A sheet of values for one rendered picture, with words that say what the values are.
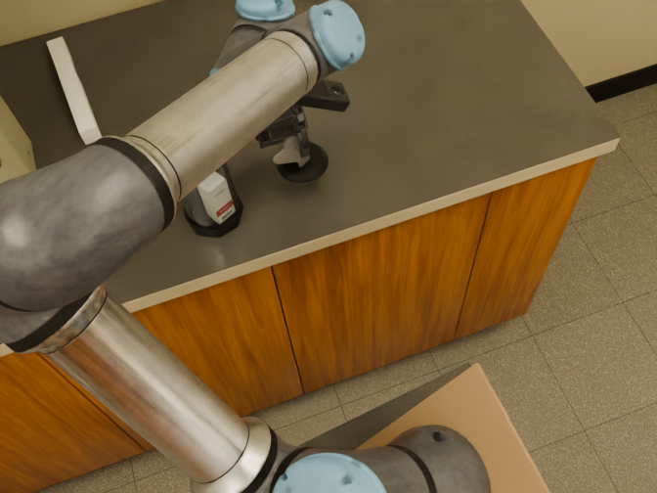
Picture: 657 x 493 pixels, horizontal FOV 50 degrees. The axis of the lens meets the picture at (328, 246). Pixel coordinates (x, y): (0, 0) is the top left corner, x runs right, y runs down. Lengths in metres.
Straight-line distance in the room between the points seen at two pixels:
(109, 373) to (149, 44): 0.98
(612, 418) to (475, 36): 1.16
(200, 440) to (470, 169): 0.74
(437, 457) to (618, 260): 1.62
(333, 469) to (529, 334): 1.52
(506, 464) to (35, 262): 0.57
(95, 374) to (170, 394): 0.08
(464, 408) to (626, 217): 1.66
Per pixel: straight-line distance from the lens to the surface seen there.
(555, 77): 1.49
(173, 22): 1.63
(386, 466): 0.80
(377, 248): 1.40
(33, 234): 0.59
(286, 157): 1.18
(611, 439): 2.17
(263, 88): 0.73
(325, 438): 1.09
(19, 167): 1.39
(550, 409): 2.15
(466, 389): 0.91
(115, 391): 0.75
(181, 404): 0.77
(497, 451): 0.89
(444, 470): 0.86
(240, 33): 0.95
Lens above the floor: 1.99
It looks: 60 degrees down
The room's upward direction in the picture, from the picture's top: 6 degrees counter-clockwise
